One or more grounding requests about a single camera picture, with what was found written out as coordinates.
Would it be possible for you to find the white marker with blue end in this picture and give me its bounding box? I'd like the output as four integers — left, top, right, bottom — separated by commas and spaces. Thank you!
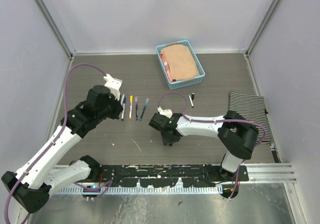
121, 97, 126, 121

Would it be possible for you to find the white marker with yellow end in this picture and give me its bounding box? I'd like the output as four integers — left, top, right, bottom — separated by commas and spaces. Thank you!
129, 95, 133, 119

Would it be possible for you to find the purple pen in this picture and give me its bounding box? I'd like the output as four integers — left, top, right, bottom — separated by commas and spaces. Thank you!
134, 96, 138, 121

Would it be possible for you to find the teal pen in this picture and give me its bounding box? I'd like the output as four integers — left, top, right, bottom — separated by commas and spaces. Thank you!
139, 98, 150, 121

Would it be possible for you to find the short white pen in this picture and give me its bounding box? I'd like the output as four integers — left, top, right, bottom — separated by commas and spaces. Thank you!
120, 94, 125, 104

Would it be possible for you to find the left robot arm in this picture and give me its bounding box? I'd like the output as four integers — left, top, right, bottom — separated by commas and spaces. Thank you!
1, 85, 123, 213

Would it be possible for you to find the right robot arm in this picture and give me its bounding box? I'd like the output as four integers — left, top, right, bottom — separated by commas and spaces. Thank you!
149, 108, 267, 181

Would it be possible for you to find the white pen with black end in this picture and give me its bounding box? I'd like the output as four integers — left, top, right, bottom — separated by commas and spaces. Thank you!
188, 94, 194, 108

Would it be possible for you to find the light blue perforated basket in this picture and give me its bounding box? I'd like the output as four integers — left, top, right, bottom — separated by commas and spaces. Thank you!
156, 40, 206, 90

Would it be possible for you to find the peach folded towel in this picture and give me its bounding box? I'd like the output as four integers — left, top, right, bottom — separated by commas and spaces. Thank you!
160, 44, 200, 82

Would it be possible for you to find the black white striped cloth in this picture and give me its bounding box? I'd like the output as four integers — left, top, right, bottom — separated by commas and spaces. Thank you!
228, 92, 274, 145

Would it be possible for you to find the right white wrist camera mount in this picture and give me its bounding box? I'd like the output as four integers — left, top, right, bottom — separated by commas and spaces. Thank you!
157, 107, 173, 118

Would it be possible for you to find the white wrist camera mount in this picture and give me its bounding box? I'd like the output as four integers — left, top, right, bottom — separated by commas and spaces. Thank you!
103, 74, 123, 101
157, 107, 173, 118

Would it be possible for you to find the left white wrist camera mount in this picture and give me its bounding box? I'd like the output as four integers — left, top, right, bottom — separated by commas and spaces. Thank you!
103, 74, 123, 101

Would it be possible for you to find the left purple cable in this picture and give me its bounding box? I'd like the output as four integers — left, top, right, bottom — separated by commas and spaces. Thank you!
4, 63, 113, 223

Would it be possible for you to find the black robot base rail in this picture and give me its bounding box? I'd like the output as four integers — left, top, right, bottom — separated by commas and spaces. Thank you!
76, 164, 249, 188

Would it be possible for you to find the light blue slotted cable duct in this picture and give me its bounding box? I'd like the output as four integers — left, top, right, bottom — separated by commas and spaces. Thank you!
56, 185, 223, 195

